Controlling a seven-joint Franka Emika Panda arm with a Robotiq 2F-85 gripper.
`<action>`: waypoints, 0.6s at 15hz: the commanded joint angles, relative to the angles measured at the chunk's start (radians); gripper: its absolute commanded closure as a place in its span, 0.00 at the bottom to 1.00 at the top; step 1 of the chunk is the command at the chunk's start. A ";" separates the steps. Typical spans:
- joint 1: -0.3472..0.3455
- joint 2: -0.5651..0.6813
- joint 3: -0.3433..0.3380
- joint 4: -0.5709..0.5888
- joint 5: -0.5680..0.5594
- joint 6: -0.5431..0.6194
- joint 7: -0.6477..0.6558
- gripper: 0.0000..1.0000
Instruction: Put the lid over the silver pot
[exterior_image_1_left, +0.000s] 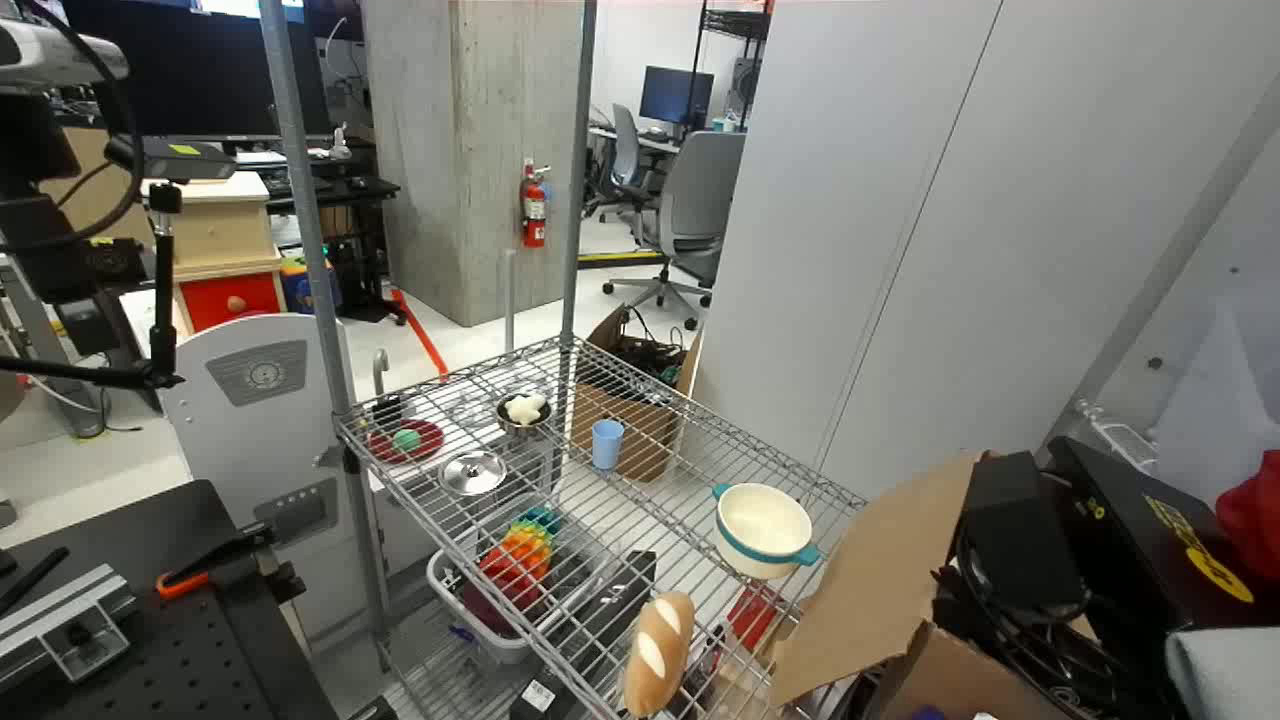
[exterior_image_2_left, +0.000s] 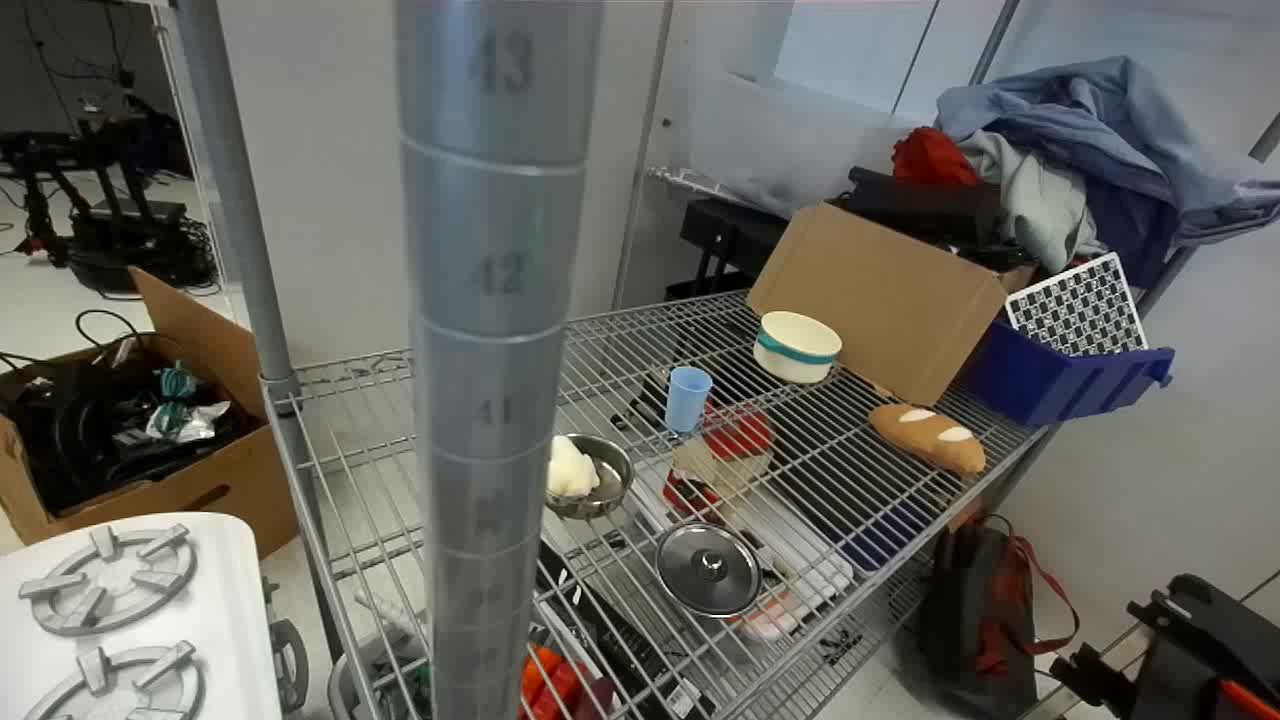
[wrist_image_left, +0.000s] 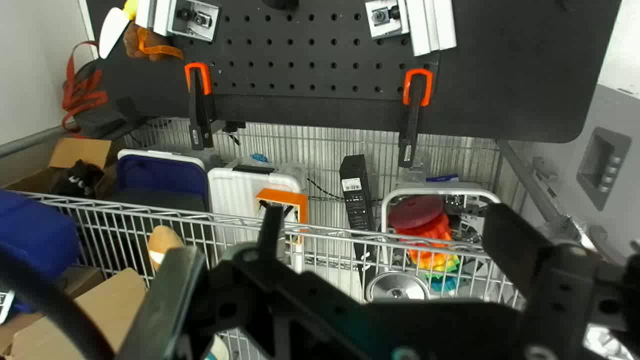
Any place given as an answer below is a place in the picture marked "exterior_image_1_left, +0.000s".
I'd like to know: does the silver pot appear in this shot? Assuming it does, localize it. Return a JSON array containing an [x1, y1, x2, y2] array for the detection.
[[441, 451, 511, 504]]

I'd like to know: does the orange red stick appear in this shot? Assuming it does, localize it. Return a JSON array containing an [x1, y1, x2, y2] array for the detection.
[[387, 283, 456, 383]]

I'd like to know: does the white bowl with teal rim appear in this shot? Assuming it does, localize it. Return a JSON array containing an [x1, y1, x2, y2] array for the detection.
[[709, 480, 822, 579]]

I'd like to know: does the white bag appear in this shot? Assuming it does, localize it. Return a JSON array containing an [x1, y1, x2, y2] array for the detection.
[[1149, 303, 1280, 508]]

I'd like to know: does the red plate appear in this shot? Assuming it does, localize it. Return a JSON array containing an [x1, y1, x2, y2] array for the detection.
[[369, 416, 446, 466]]

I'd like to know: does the black bag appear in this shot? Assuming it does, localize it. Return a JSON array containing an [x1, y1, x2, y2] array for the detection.
[[933, 447, 1124, 712]]

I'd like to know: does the brown cardboard flap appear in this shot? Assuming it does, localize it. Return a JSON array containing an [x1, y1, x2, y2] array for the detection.
[[764, 451, 983, 706]]

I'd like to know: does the black case with yellow print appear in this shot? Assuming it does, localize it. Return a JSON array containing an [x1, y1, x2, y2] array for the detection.
[[1045, 432, 1264, 630]]

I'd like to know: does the small black bowl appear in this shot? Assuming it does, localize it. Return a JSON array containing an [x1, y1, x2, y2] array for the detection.
[[494, 388, 556, 438]]

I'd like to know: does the white cloth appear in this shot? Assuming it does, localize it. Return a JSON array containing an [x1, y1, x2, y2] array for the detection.
[[1164, 624, 1280, 720]]

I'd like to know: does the black camera stand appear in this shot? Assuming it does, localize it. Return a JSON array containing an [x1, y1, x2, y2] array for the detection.
[[0, 179, 187, 395]]

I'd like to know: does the rainbow coloured stacking toy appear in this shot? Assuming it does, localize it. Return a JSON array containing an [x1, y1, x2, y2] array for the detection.
[[477, 504, 568, 613]]

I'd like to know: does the black remote-like device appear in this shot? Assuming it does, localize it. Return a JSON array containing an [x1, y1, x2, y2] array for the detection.
[[537, 548, 661, 671]]

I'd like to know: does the silver wire shelf rack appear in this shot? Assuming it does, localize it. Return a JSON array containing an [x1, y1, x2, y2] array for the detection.
[[257, 0, 873, 720]]

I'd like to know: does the grey white rounded panel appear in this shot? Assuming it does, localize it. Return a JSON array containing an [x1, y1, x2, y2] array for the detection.
[[154, 313, 392, 630]]

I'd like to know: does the wooden cabinet with red drawer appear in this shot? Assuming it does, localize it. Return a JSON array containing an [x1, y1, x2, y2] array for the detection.
[[136, 166, 291, 334]]

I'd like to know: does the small red item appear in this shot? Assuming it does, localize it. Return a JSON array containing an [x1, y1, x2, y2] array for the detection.
[[724, 582, 784, 661]]

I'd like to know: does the grey mounted camera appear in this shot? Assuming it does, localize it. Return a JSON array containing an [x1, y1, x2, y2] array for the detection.
[[0, 16, 133, 96]]

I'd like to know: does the orange handled clamp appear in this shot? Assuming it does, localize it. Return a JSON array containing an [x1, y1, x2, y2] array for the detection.
[[151, 525, 279, 606]]

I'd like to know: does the red fire extinguisher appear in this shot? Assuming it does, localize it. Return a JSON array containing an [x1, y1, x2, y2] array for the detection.
[[516, 155, 553, 255]]

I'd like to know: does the open cardboard box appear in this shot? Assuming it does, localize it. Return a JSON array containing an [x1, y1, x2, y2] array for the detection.
[[571, 309, 704, 484]]

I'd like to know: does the large black screen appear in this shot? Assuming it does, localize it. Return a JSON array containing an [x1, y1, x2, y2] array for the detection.
[[58, 0, 330, 140]]

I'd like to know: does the aluminium extrusion bracket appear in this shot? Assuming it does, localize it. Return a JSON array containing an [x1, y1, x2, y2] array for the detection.
[[0, 557, 138, 684]]

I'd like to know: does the computer monitor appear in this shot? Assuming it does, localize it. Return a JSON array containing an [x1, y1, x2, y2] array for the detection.
[[636, 61, 718, 137]]

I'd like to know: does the light blue plastic cup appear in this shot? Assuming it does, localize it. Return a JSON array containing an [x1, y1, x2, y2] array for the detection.
[[586, 416, 626, 474]]

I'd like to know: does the bread loaf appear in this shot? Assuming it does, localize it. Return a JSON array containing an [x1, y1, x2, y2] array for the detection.
[[621, 587, 699, 720]]

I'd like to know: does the grey office chair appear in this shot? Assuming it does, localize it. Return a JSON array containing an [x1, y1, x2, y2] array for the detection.
[[584, 98, 661, 223], [599, 127, 746, 331]]

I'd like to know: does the red cloth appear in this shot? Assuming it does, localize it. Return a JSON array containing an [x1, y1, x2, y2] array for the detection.
[[1212, 447, 1280, 592]]

